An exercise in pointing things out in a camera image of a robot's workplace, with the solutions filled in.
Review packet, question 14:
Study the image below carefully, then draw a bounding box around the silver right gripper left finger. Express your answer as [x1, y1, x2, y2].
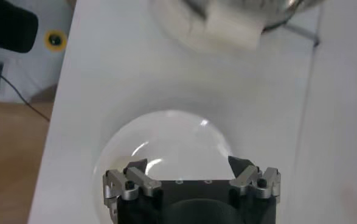
[103, 158, 163, 220]

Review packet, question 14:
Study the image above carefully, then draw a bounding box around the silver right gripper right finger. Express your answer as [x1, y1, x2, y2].
[227, 155, 282, 200]

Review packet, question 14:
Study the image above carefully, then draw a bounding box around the white work table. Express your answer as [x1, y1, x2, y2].
[27, 0, 319, 224]

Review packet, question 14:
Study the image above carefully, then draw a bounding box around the white round plate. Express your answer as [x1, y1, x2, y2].
[92, 109, 237, 224]

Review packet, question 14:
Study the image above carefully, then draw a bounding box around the thin black cable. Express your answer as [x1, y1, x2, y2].
[0, 74, 51, 122]

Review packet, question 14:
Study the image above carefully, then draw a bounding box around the cream electric cooker base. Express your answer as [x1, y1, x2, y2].
[149, 0, 288, 54]

